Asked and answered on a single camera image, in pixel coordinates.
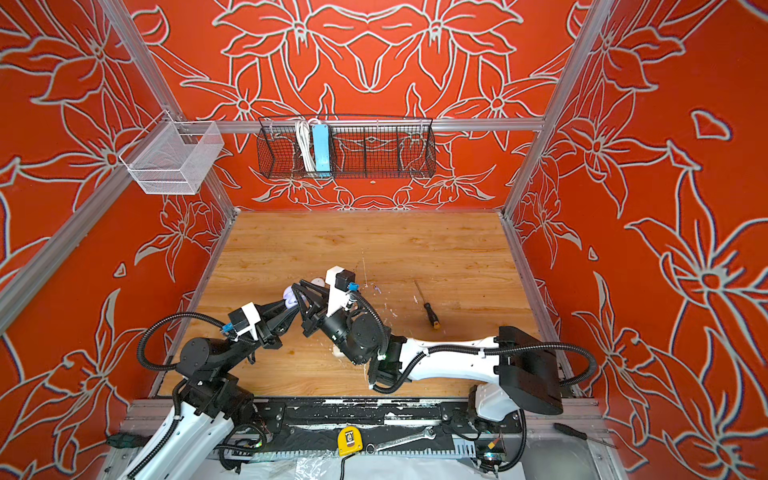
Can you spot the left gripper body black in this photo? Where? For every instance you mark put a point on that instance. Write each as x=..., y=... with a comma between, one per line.
x=268, y=341

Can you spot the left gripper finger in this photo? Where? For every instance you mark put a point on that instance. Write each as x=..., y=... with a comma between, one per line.
x=277, y=309
x=283, y=321

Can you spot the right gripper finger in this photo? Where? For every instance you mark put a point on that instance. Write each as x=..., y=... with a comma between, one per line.
x=306, y=310
x=314, y=294

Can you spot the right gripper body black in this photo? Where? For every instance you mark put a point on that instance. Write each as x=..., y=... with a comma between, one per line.
x=311, y=324

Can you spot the purple round case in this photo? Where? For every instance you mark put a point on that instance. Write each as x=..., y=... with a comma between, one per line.
x=289, y=297

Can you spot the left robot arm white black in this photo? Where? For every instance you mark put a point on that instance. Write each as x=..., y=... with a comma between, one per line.
x=210, y=412

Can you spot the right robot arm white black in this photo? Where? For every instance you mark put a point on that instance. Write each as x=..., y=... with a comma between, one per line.
x=513, y=370

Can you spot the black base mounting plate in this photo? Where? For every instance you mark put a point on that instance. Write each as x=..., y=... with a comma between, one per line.
x=308, y=426

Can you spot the yellow black screwdriver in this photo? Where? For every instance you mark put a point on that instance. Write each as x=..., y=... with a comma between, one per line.
x=431, y=315

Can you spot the yellow tape measure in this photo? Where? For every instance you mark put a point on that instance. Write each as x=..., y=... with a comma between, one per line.
x=349, y=441

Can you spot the silver wrench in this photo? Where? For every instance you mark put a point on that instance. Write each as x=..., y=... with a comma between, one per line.
x=427, y=433

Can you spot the light blue box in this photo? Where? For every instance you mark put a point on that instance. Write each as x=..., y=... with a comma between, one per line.
x=321, y=143

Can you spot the clear plastic bin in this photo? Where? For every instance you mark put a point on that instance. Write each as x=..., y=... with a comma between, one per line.
x=169, y=162

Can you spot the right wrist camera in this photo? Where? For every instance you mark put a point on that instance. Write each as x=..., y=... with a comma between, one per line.
x=339, y=281

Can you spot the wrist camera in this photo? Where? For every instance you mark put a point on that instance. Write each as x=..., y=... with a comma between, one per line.
x=339, y=281
x=243, y=323

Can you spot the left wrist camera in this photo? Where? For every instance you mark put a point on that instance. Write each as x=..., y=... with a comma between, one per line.
x=243, y=323

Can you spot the black wire basket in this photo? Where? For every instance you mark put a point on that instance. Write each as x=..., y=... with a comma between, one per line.
x=362, y=147

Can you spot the green handled tool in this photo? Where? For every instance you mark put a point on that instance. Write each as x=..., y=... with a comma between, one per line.
x=127, y=441

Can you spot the black screwdriver on frame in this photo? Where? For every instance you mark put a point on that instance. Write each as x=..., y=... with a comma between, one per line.
x=574, y=433

